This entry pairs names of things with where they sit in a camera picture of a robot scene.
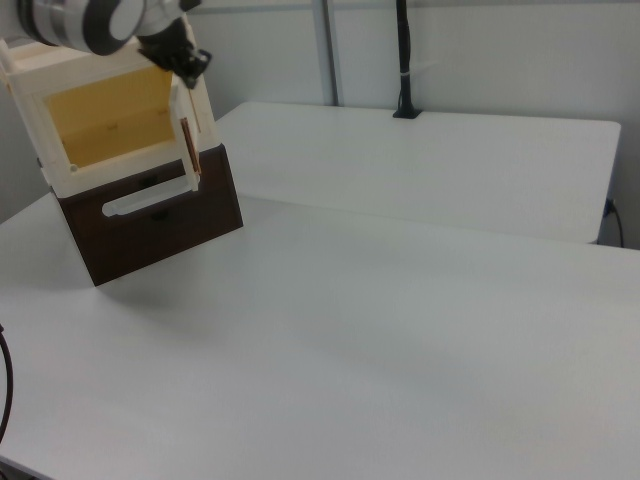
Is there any grey metal partition post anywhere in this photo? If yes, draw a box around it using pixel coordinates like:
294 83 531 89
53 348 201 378
311 0 347 108

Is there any cream cabinet box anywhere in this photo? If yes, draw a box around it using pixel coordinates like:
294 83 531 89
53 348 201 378
0 36 222 201

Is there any black camera pole with base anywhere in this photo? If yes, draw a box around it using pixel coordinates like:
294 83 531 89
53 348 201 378
392 0 424 121

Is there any cream cabinet door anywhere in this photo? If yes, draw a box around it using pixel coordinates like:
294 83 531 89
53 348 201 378
166 73 205 194

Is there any thick black cable loop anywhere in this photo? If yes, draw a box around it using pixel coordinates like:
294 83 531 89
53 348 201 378
0 323 16 449

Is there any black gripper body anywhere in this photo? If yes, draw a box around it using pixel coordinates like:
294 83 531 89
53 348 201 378
136 18 197 74

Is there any white bar handle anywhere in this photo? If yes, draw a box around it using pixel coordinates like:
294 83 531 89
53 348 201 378
101 178 202 220

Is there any black power cable at table end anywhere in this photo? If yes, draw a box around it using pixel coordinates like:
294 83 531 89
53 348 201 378
603 198 626 248

